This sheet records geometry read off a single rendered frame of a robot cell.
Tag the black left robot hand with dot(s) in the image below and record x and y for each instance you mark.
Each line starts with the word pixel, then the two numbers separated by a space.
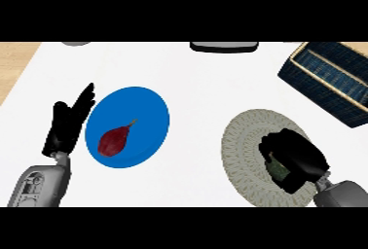
pixel 66 124

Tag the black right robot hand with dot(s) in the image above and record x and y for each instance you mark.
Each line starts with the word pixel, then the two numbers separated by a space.
pixel 298 157

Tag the dark green squash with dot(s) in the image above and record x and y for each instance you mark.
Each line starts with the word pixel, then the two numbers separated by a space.
pixel 276 168

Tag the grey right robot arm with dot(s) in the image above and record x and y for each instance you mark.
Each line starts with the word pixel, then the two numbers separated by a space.
pixel 337 193

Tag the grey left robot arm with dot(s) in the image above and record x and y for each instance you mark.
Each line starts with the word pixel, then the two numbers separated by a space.
pixel 43 184

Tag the beige round woven placemat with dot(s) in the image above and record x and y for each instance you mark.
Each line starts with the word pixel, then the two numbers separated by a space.
pixel 244 152

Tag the dark blue wicker basket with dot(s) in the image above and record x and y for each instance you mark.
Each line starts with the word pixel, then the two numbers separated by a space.
pixel 332 81

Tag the dark red sweet potato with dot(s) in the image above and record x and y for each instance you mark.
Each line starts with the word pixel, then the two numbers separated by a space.
pixel 114 141

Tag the blue round plate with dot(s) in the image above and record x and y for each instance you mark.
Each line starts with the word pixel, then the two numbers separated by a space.
pixel 127 127

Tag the grey round object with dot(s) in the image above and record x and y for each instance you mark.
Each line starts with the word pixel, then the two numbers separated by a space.
pixel 75 43

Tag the black and grey appliance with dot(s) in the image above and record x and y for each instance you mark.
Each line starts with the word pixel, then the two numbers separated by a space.
pixel 223 46

